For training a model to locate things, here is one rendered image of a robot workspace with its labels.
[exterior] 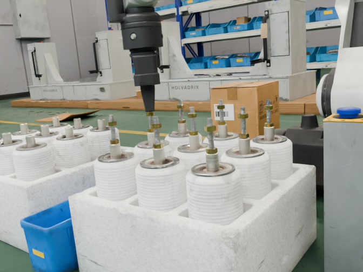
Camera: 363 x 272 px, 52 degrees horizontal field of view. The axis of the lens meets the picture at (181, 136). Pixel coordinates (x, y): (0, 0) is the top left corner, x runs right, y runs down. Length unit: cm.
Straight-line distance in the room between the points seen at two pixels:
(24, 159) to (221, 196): 55
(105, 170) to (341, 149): 44
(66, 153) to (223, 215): 56
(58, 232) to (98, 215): 13
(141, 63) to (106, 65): 328
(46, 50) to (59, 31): 284
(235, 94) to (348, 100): 84
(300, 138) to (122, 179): 58
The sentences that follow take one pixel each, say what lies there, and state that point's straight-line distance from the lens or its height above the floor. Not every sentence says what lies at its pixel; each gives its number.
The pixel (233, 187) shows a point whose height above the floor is 23.
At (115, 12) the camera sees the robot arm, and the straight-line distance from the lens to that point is 83.
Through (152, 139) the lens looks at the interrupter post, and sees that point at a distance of 86.
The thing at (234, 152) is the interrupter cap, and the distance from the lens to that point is 74.
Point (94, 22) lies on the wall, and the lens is 864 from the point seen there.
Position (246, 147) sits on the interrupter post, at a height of 27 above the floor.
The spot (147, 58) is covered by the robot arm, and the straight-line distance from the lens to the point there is 81.
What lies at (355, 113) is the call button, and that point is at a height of 32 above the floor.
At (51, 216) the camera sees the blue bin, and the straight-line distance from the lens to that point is 96.
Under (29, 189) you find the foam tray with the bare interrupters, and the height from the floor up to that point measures 17.
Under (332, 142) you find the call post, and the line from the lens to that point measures 72.
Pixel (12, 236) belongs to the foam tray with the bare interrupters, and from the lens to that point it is 108.
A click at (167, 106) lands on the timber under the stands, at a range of 336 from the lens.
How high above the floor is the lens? 44
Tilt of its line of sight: 11 degrees down
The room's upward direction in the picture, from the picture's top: 5 degrees counter-clockwise
